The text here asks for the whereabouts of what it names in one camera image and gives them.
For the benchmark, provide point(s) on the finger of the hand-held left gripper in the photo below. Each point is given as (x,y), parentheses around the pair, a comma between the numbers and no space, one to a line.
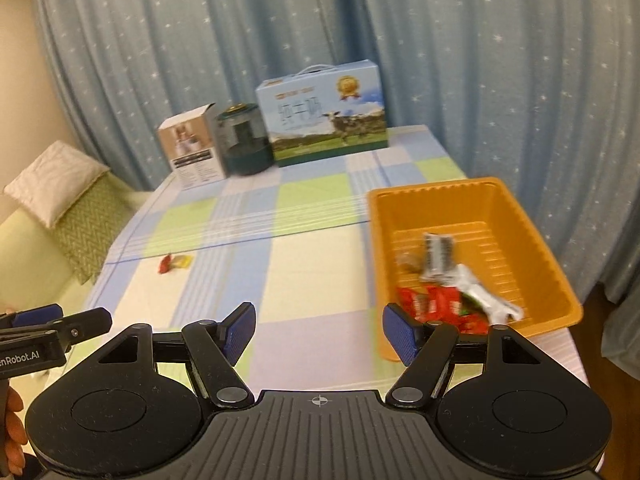
(87,324)
(35,316)

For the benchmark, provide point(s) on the orange plastic tray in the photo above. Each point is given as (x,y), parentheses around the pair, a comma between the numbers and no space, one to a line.
(530,240)

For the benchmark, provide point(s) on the green covered sofa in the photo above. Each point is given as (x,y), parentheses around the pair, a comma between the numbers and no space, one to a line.
(30,260)

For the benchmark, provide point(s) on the blue milk carton box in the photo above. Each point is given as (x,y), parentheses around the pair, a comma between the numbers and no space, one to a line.
(325,115)

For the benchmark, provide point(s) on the blue star curtain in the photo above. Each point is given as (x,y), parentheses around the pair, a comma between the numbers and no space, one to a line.
(475,60)

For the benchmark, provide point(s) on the small red twisted candy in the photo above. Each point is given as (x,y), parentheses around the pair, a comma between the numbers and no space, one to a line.
(165,264)

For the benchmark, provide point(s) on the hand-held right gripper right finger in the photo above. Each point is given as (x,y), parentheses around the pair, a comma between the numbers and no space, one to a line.
(399,332)

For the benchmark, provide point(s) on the plain red snack packet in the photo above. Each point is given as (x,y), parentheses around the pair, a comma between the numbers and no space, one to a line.
(445,302)

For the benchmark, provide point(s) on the dark green glass jar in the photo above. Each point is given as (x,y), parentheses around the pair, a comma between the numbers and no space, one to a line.
(245,145)

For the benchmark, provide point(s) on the person's left hand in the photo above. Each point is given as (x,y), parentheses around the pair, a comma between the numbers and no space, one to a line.
(12,430)

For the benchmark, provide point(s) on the white and brown cardboard box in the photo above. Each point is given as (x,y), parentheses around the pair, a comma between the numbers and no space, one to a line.
(197,152)

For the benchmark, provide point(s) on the white cushion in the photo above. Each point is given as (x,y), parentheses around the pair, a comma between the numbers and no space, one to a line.
(55,180)

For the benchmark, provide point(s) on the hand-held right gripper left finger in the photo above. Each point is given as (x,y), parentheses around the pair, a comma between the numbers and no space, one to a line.
(240,331)

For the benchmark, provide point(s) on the yellow wrapped candy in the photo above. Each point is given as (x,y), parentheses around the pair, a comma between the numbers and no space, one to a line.
(182,261)

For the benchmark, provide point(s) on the checked tablecloth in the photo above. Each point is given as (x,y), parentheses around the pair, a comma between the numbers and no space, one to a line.
(300,260)

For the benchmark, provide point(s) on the green zigzag cushion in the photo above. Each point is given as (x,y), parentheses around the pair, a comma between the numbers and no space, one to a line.
(90,230)

